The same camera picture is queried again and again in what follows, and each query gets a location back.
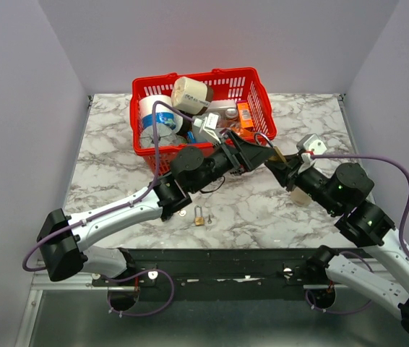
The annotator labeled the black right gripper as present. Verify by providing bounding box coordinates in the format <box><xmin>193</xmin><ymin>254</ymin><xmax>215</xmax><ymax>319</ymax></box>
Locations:
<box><xmin>264</xmin><ymin>150</ymin><xmax>343</xmax><ymax>215</ymax></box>

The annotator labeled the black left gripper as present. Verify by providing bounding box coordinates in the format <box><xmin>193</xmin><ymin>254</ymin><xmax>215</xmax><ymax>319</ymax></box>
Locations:
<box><xmin>189</xmin><ymin>131</ymin><xmax>276</xmax><ymax>195</ymax></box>

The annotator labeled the large brass padlock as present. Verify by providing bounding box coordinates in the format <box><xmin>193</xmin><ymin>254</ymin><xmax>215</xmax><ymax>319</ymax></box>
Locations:
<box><xmin>253</xmin><ymin>132</ymin><xmax>288</xmax><ymax>163</ymax></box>

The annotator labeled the small brass padlock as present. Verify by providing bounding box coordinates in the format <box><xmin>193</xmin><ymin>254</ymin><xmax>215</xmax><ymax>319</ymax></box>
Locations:
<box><xmin>194</xmin><ymin>205</ymin><xmax>205</xmax><ymax>226</ymax></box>

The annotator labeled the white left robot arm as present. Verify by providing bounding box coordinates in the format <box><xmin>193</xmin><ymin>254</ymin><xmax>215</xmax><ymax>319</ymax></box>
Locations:
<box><xmin>37</xmin><ymin>132</ymin><xmax>275</xmax><ymax>286</ymax></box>

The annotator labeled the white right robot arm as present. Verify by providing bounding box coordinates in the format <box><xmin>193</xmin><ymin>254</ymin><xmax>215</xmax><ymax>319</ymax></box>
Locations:
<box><xmin>265</xmin><ymin>152</ymin><xmax>409</xmax><ymax>334</ymax></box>

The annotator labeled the orange snack packet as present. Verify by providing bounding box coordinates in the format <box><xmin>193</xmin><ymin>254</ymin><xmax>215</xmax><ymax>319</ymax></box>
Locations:
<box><xmin>216</xmin><ymin>120</ymin><xmax>254</xmax><ymax>138</ymax></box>

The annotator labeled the cream soap pump bottle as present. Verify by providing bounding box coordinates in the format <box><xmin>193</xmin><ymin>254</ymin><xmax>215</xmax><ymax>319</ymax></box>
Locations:
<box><xmin>290</xmin><ymin>188</ymin><xmax>312</xmax><ymax>207</ymax></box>

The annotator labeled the orange box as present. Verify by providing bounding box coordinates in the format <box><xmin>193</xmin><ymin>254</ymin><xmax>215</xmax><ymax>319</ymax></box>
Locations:
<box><xmin>236</xmin><ymin>101</ymin><xmax>254</xmax><ymax>132</ymax></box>

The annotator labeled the jar with metal lid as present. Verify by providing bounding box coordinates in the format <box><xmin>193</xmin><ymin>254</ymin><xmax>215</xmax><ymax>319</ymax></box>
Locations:
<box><xmin>225</xmin><ymin>108</ymin><xmax>238</xmax><ymax>120</ymax></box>

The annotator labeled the white marbled container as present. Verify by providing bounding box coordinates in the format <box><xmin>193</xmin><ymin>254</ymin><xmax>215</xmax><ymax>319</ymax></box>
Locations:
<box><xmin>191</xmin><ymin>125</ymin><xmax>207</xmax><ymax>143</ymax></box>

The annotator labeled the blue flat box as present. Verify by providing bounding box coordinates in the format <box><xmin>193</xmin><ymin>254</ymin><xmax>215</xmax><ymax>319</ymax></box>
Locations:
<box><xmin>187</xmin><ymin>132</ymin><xmax>197</xmax><ymax>143</ymax></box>

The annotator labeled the red plastic shopping basket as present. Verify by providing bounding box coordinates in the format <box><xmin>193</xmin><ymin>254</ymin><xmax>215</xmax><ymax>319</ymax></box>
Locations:
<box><xmin>129</xmin><ymin>67</ymin><xmax>277</xmax><ymax>171</ymax></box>

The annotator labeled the beige paper roll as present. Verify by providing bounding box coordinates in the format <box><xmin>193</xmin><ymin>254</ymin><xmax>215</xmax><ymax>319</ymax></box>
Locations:
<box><xmin>171</xmin><ymin>77</ymin><xmax>214</xmax><ymax>116</ymax></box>

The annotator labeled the grey wrapped roll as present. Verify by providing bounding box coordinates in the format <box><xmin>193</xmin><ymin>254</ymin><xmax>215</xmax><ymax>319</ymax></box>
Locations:
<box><xmin>139</xmin><ymin>124</ymin><xmax>186</xmax><ymax>148</ymax></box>

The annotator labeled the white blue paper roll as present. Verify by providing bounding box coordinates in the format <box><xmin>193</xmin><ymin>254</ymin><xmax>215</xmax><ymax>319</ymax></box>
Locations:
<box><xmin>139</xmin><ymin>94</ymin><xmax>181</xmax><ymax>133</ymax></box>

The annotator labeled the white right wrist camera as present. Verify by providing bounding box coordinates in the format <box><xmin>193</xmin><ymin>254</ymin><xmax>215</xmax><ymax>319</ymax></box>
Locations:
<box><xmin>296</xmin><ymin>134</ymin><xmax>327</xmax><ymax>172</ymax></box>

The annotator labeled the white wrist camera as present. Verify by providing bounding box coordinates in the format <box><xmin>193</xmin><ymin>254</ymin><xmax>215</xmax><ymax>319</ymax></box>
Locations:
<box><xmin>191</xmin><ymin>112</ymin><xmax>223</xmax><ymax>146</ymax></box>
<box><xmin>296</xmin><ymin>134</ymin><xmax>327</xmax><ymax>172</ymax></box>

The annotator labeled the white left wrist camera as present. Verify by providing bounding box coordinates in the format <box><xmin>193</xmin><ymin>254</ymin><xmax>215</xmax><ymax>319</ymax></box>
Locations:
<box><xmin>191</xmin><ymin>112</ymin><xmax>223</xmax><ymax>146</ymax></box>

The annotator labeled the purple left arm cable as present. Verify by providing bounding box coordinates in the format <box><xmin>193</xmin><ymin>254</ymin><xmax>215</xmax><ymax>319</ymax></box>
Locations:
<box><xmin>22</xmin><ymin>100</ymin><xmax>194</xmax><ymax>273</ymax></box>

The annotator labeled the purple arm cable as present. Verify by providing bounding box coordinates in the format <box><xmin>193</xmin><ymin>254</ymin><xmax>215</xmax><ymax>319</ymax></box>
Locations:
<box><xmin>311</xmin><ymin>154</ymin><xmax>409</xmax><ymax>286</ymax></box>
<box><xmin>22</xmin><ymin>100</ymin><xmax>194</xmax><ymax>273</ymax></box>

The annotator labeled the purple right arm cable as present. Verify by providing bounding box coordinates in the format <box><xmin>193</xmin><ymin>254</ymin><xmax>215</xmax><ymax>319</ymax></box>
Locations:
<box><xmin>311</xmin><ymin>154</ymin><xmax>409</xmax><ymax>286</ymax></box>

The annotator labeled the black mounting base rail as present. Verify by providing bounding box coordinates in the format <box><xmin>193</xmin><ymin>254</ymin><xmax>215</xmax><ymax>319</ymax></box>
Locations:
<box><xmin>92</xmin><ymin>249</ymin><xmax>335</xmax><ymax>307</ymax></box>

